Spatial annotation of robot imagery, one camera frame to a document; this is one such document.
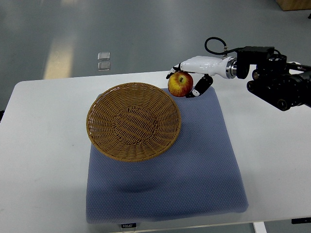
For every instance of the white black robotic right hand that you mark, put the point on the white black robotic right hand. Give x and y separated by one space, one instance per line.
202 69

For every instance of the red yellow apple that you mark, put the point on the red yellow apple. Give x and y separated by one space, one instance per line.
180 84

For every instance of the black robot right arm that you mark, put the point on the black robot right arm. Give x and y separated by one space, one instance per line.
275 80

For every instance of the woven wicker basket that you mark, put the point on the woven wicker basket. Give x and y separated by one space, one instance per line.
133 122

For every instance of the brown cardboard box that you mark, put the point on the brown cardboard box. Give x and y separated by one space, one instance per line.
293 5

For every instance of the blue quilted cloth mat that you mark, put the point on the blue quilted cloth mat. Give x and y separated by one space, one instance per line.
197 176

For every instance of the upper metal floor plate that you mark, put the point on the upper metal floor plate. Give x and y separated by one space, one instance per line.
103 56

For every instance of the metal floor plate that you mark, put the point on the metal floor plate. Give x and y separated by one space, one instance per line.
103 56
104 66

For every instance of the lower metal floor plate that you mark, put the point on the lower metal floor plate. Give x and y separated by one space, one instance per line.
104 66

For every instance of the white table leg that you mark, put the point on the white table leg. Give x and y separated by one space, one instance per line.
259 227

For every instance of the black table label right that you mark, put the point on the black table label right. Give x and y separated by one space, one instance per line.
301 220

